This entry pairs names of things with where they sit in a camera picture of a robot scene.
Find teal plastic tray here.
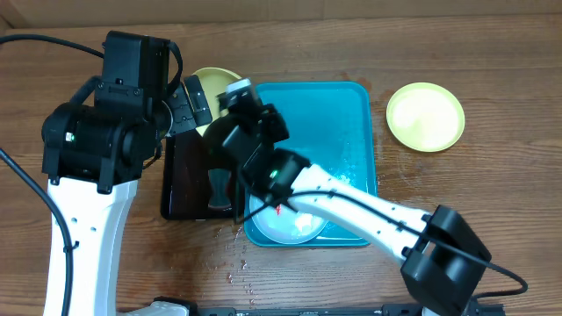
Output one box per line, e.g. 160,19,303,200
242,81,381,248

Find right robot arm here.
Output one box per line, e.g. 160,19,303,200
205,79,491,315

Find yellow plate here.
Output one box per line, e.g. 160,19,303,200
193,67,241,121
385,83,465,153

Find black plastic tray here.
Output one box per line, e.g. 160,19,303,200
161,128,245,220

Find dark green scrubbing sponge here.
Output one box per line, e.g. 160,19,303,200
208,169,231,210

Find light blue plate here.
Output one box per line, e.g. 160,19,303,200
251,205,328,245

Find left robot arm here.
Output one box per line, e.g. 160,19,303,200
41,31,212,315

